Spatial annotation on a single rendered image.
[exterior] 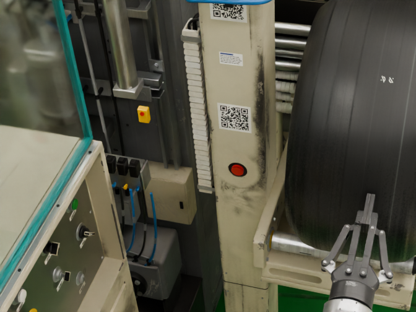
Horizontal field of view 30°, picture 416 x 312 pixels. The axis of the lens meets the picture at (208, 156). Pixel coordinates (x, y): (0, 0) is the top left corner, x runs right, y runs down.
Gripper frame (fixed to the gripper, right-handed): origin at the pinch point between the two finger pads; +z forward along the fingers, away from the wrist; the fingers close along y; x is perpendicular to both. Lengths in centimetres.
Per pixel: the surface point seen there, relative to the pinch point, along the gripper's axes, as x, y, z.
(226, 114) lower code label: 4.9, 34.2, 23.0
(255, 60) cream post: -10.4, 27.3, 25.3
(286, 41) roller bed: 18, 30, 62
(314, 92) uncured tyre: -13.4, 13.2, 16.1
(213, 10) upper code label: -21.4, 35.5, 26.9
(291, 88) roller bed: 33, 28, 59
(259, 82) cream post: -5.0, 26.6, 24.7
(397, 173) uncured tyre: -5.0, -4.1, 6.5
